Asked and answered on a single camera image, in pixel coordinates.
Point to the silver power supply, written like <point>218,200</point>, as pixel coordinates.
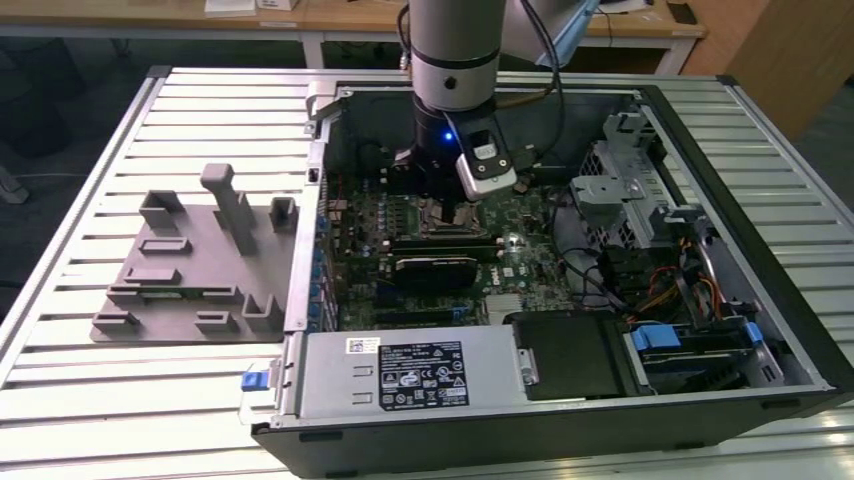
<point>321,380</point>

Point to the hard disk in blue carrier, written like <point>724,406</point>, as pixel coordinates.
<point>657,337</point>

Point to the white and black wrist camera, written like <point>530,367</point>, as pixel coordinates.
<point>488,165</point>

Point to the silver finned heatsink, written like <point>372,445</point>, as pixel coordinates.
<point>506,305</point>

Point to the black PC case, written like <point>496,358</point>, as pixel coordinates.
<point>534,440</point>

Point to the wooden desk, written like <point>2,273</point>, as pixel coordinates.
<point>201,22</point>

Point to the wooden cabinet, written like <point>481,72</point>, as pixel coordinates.
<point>788,50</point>

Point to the CPU socket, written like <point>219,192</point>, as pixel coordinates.
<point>454,234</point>

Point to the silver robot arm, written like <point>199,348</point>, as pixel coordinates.
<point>454,50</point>

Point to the black graphics card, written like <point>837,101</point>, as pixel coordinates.
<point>434,275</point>

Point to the blue plastic case latch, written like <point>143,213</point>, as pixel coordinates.
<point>254,380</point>

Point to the green motherboard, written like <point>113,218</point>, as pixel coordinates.
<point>541,280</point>

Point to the black phone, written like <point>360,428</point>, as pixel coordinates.
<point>682,12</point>

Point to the green RAM stick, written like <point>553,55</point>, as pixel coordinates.
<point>174,296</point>

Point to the grey parts rack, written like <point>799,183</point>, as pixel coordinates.
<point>201,260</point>

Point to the black plastic shroud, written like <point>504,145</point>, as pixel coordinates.
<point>574,355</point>

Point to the silver metal drive cage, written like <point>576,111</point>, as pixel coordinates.
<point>601,192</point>

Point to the black expansion slot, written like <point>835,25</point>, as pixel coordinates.
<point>414,317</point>

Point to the white box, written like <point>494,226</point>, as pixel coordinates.
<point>230,6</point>
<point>277,4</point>

